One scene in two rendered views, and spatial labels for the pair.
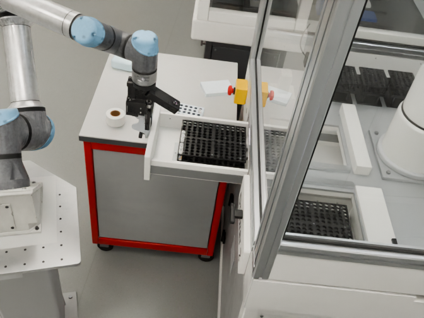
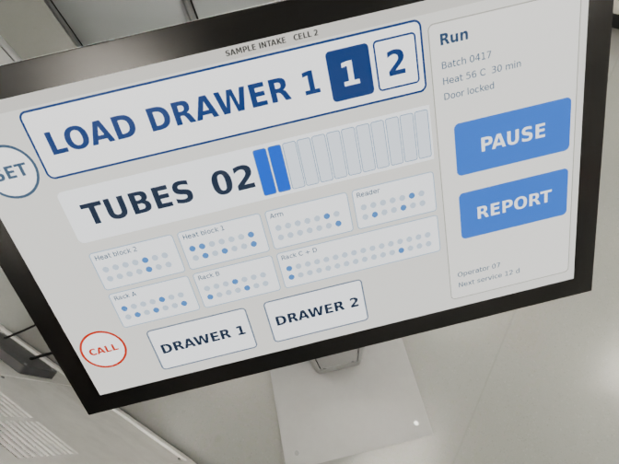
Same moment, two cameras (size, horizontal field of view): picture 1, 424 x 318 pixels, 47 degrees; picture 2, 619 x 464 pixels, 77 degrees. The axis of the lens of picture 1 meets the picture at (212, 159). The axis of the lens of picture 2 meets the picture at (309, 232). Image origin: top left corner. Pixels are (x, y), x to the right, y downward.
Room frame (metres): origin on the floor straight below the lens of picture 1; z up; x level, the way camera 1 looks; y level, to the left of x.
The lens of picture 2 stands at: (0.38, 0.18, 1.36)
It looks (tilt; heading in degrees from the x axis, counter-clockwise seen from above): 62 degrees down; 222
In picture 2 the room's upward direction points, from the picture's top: 12 degrees counter-clockwise
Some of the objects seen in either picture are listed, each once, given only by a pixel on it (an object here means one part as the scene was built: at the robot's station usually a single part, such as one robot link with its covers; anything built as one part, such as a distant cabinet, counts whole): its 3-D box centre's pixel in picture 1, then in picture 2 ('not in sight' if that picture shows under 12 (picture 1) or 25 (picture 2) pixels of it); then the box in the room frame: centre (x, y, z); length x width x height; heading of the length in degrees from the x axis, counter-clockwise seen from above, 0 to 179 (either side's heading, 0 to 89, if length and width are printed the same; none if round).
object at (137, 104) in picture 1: (141, 96); not in sight; (1.22, 0.25, 1.04); 0.09 x 0.08 x 0.12; 93
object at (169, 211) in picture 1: (163, 160); not in sight; (1.63, 0.22, 0.38); 0.62 x 0.58 x 0.76; 3
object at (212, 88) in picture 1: (217, 88); not in sight; (1.72, 0.03, 0.77); 0.13 x 0.09 x 0.02; 113
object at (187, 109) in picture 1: (186, 114); not in sight; (1.49, 0.12, 0.78); 0.12 x 0.08 x 0.04; 86
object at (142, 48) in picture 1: (144, 52); not in sight; (1.22, 0.24, 1.20); 0.09 x 0.08 x 0.11; 71
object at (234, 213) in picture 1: (236, 213); not in sight; (0.92, -0.09, 0.91); 0.07 x 0.04 x 0.01; 3
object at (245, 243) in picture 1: (243, 221); not in sight; (0.92, -0.12, 0.87); 0.29 x 0.02 x 0.11; 3
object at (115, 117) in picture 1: (115, 117); not in sight; (1.41, 0.38, 0.78); 0.07 x 0.07 x 0.04
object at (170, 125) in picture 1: (214, 147); not in sight; (1.23, 0.00, 0.86); 0.40 x 0.26 x 0.06; 93
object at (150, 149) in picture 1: (153, 139); not in sight; (1.22, 0.21, 0.87); 0.29 x 0.02 x 0.11; 3
